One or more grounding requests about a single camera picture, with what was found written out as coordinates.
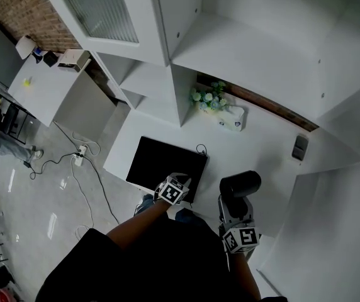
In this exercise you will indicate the black power adapter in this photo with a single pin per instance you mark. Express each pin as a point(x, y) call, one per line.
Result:
point(27, 164)

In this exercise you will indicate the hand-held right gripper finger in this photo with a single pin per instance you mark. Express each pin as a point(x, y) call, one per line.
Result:
point(222, 209)
point(250, 211)

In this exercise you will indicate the cream pot of daisy flowers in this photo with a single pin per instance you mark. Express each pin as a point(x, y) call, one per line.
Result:
point(210, 97)

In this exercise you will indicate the small yellow object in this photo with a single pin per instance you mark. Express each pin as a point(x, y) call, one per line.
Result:
point(27, 82)

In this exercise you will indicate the white cabinet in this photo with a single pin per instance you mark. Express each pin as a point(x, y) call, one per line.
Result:
point(331, 231)

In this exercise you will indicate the white shade table lamp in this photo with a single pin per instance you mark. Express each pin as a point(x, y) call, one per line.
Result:
point(25, 46)

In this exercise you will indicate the person's right forearm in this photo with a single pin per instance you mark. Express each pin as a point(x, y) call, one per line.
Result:
point(243, 272)

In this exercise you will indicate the small grey device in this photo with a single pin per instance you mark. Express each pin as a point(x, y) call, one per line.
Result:
point(300, 148)

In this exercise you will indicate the black cloth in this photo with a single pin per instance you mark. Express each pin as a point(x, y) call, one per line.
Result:
point(164, 162)

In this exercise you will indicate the white desk with drawers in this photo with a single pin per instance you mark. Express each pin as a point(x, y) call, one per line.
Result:
point(246, 168)

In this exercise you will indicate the white tissue pack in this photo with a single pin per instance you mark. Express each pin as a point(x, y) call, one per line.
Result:
point(232, 119)

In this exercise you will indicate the beige box device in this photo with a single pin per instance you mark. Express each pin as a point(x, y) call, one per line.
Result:
point(73, 60)

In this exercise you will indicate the person's black shirt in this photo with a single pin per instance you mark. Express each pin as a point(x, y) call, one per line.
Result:
point(151, 272)

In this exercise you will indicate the white side table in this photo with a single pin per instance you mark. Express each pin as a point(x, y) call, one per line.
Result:
point(48, 87)

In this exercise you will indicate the black office chair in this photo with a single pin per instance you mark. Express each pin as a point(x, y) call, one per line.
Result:
point(10, 121)

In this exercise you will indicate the person's left forearm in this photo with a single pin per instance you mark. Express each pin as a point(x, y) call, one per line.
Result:
point(139, 225)

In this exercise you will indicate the black cylindrical object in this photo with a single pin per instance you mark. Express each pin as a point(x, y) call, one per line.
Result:
point(239, 182)

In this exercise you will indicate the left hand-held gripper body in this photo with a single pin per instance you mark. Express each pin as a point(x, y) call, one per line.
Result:
point(171, 192)

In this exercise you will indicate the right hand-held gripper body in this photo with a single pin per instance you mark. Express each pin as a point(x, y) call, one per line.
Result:
point(244, 236)

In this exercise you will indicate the small black box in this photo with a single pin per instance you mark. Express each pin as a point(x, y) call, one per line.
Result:
point(50, 58)

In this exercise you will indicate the white shelf hutch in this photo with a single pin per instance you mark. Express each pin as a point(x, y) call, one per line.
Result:
point(262, 58)

